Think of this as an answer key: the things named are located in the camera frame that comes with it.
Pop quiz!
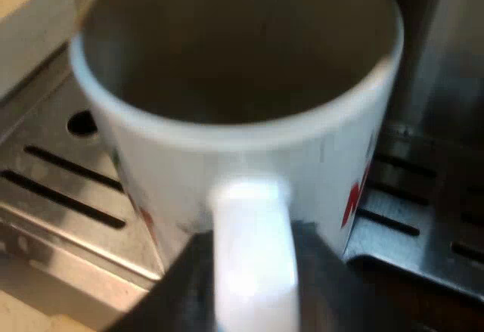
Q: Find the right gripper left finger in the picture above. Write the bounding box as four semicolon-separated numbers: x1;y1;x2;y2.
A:
107;230;219;332

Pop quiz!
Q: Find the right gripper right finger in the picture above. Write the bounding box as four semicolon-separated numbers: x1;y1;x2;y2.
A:
290;219;383;332

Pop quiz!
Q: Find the white mug with red and black print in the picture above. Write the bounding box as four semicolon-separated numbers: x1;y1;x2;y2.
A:
70;0;405;332

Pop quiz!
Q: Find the steel espresso machine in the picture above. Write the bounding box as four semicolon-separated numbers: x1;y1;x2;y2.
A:
0;0;484;313

